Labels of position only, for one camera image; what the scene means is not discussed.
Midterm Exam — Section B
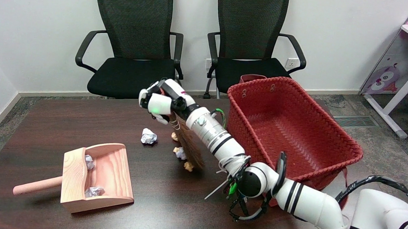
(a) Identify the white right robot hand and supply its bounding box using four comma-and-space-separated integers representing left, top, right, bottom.
137, 77, 197, 126

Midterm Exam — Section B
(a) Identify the small brown straw broom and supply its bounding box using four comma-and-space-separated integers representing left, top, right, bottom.
167, 113, 207, 172

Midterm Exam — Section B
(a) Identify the black mesh office chair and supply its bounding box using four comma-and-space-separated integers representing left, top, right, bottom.
205, 0, 310, 104
74, 0, 189, 102

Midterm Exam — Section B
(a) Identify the red woven basket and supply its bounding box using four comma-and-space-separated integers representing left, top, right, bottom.
223, 73, 367, 211

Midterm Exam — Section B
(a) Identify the floor vent grille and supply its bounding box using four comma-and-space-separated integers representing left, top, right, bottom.
333, 114, 380, 129

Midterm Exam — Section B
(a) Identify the pink white kids desk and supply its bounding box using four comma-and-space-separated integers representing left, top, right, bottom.
357, 0, 408, 139

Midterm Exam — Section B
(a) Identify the green cable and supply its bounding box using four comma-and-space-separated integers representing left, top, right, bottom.
210, 108, 242, 197

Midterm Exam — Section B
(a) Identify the wooden dustpan with handle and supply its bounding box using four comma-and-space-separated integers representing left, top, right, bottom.
12, 139, 137, 216

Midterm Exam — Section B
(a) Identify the black elbow cable bundle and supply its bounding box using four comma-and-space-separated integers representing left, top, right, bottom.
226, 149, 288, 224

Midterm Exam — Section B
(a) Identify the black sleeved cable loop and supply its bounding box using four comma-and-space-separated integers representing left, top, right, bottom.
334, 174, 408, 210

